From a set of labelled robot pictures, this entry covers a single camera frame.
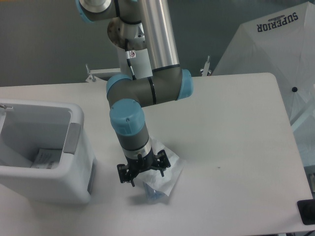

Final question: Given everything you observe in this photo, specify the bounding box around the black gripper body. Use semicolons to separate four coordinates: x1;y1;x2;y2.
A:
125;149;158;181

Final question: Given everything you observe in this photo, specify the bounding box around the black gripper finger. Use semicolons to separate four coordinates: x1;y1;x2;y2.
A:
117;164;135;187
152;149;171;177

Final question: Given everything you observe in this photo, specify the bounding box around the white plastic bag green tag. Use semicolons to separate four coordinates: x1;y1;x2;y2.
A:
136;137;185;196

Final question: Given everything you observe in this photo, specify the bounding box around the clear plastic water bottle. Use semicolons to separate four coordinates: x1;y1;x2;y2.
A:
143;182;164;201

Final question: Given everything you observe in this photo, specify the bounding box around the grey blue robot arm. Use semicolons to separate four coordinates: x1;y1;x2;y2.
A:
76;0;193;183

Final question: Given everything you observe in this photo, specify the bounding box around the white plastic trash can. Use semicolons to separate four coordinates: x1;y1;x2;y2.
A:
0;98;96;204

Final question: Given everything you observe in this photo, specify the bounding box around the paper sheet in bin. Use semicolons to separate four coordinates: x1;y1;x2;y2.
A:
31;148;62;170

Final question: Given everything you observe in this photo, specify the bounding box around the black device at edge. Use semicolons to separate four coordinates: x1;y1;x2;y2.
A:
297;199;315;225

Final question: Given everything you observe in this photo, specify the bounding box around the white Superior umbrella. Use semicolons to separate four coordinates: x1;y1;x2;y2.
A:
214;2;315;166

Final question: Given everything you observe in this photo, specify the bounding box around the white metal mounting bracket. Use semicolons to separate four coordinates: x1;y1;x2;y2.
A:
85;64;121;82

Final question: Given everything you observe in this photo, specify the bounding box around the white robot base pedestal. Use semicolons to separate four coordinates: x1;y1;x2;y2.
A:
116;47;152;79

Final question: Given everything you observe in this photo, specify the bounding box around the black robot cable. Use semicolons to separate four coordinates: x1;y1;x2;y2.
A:
124;38;137;81

